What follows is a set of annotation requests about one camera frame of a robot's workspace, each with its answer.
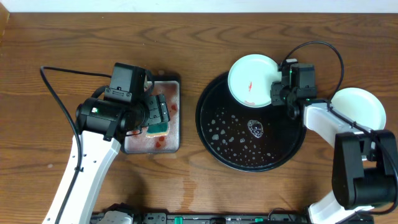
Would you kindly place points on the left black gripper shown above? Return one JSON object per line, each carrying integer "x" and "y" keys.
{"x": 160, "y": 107}

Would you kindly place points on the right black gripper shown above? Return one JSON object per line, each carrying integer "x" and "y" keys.
{"x": 275, "y": 88}

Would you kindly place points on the green yellow sponge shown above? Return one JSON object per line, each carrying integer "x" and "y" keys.
{"x": 157, "y": 130}

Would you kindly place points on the light blue top plate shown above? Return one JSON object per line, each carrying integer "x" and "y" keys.
{"x": 250, "y": 80}

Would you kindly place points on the light blue plate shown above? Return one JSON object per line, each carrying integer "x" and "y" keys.
{"x": 250, "y": 80}
{"x": 361, "y": 106}

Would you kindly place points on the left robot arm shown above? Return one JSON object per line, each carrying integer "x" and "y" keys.
{"x": 100, "y": 130}

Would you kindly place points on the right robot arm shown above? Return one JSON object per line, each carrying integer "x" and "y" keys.
{"x": 364, "y": 178}

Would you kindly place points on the black rectangular sponge tray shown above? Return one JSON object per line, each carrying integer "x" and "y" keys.
{"x": 138, "y": 143}

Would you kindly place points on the black round tray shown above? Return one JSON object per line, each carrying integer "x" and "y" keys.
{"x": 244, "y": 138}

